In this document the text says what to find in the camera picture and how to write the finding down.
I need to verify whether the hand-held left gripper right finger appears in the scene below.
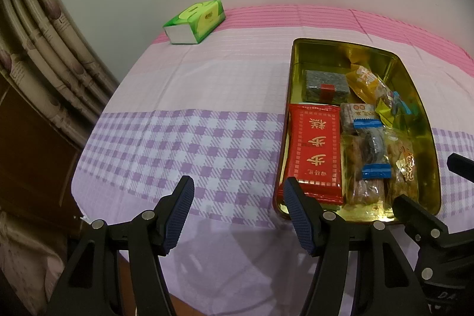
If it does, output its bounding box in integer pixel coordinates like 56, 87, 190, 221
282, 177, 426, 316

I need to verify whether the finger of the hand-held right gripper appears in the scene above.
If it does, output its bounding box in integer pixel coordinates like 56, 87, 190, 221
446, 152, 474, 184
392, 195, 474, 283

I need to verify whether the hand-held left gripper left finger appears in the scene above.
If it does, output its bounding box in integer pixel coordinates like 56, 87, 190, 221
44, 175, 195, 316

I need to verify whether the clear peanut snack packet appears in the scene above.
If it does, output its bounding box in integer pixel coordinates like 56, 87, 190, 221
385, 129, 420, 207

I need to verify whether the clear fried dough stick packet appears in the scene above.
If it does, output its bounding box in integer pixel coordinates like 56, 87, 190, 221
341, 133, 387, 207

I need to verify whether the large red gold-print packet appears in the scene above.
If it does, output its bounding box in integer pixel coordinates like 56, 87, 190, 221
275, 103, 344, 206

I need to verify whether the blue-ended dark ball packet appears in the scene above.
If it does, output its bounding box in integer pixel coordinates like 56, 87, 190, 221
352, 119, 392, 179

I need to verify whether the blue white-label snack packet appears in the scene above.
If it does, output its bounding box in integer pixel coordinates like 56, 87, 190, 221
390, 91, 413, 117

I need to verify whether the yellow-wrapped brown cake packet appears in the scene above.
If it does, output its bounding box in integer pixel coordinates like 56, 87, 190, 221
375, 86, 404, 124

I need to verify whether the pink-printed brown cake packet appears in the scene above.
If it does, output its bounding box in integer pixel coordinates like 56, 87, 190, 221
340, 102, 378, 133

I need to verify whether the yellow snack packet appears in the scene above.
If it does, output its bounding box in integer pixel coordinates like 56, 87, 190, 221
346, 64, 389, 105

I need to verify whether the grey-green cake block packet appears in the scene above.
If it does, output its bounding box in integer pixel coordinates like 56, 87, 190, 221
304, 70, 350, 104

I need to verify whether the brown gold-lined tin box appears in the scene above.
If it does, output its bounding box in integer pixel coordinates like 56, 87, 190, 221
273, 38, 442, 225

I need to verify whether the pink purple checked tablecloth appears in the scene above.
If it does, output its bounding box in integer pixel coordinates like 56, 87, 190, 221
70, 5, 474, 316

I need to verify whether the brown wooden cabinet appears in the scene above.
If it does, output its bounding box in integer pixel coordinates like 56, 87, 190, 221
0, 79, 84, 239

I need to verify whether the pale floral cloth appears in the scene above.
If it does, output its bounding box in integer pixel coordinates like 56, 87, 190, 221
0, 210, 71, 316

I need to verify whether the green tissue pack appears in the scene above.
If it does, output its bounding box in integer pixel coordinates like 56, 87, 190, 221
163, 0, 226, 44

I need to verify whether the beige patterned curtain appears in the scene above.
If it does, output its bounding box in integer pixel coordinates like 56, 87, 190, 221
0, 0, 121, 150

